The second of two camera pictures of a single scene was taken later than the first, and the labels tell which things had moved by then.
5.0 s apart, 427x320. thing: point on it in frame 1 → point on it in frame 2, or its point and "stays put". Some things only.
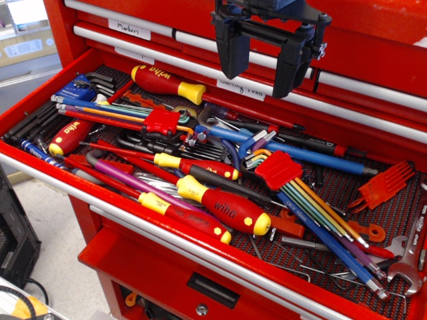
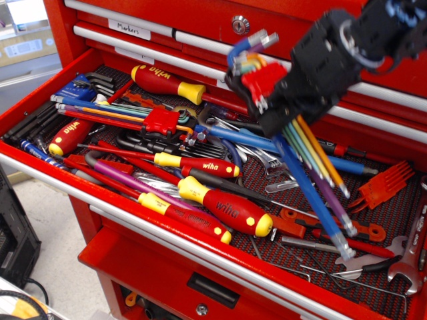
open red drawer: x=301 y=205 stays put
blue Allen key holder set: x=81 y=88 stays put
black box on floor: x=20 y=245 stays put
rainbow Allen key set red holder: x=282 y=174 → x=300 y=142
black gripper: x=303 y=28 → x=323 y=64
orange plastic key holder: x=381 y=187 stays put
